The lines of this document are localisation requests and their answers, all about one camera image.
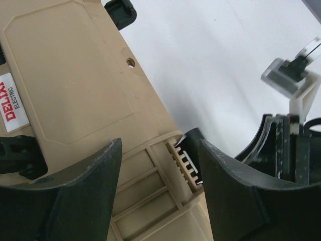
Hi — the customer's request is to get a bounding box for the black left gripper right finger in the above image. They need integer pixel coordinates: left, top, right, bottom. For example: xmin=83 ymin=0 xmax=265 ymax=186
xmin=199 ymin=140 xmax=320 ymax=240

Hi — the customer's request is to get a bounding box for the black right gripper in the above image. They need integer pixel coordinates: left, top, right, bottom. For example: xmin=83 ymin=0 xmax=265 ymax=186
xmin=235 ymin=114 xmax=320 ymax=185

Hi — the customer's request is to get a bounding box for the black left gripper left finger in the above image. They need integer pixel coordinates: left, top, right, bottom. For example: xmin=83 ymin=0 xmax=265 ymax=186
xmin=1 ymin=138 xmax=122 ymax=240

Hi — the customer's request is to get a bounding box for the tan plastic tool box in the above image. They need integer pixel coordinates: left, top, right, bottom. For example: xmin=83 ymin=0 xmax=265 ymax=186
xmin=1 ymin=1 xmax=213 ymax=240

